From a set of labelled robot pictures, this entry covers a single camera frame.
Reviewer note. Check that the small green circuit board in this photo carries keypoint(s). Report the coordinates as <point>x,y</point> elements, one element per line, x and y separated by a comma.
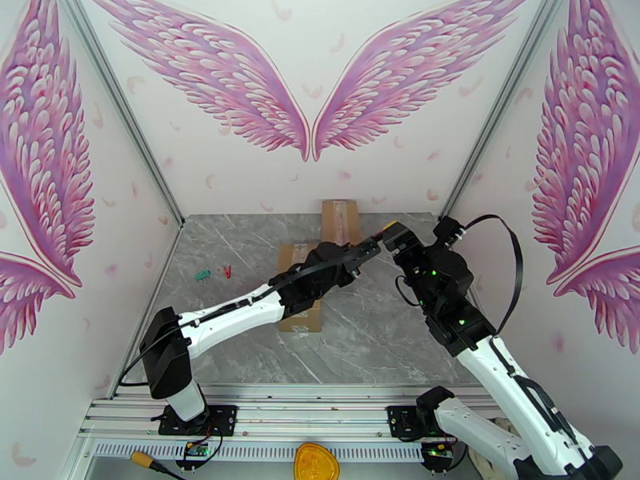
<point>437,449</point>
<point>196,449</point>

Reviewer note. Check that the aluminium table edge rail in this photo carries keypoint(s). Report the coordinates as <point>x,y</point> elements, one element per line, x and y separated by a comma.
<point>158,283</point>

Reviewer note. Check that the yellow round disc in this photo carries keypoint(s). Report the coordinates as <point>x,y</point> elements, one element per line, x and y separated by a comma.
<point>316,463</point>

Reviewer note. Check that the aluminium corner post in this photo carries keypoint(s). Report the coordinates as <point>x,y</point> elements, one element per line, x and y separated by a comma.
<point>483,143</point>
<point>125,109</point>

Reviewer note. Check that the red clip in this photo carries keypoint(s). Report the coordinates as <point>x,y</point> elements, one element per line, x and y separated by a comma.
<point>227,272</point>

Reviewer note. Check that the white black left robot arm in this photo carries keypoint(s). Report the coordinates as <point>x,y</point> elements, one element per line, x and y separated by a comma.
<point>225,316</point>

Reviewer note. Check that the printed brown cardboard box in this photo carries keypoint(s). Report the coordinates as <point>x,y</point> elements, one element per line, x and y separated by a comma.
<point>300,321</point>

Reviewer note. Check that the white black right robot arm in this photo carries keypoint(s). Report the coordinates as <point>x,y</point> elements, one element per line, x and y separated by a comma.
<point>500,383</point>

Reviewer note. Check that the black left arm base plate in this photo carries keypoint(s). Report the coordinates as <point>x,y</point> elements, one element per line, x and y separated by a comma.
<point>226,418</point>

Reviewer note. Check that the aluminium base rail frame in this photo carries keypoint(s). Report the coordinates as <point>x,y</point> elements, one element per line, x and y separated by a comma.
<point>310,413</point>

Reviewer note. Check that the plain brown cardboard box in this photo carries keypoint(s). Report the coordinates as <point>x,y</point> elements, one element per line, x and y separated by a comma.
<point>332,218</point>

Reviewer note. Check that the green clip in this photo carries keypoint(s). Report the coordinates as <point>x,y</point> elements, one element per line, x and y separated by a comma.
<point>201,276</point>

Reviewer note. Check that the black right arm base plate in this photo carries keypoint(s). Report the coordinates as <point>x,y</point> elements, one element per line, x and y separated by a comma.
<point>398,421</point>

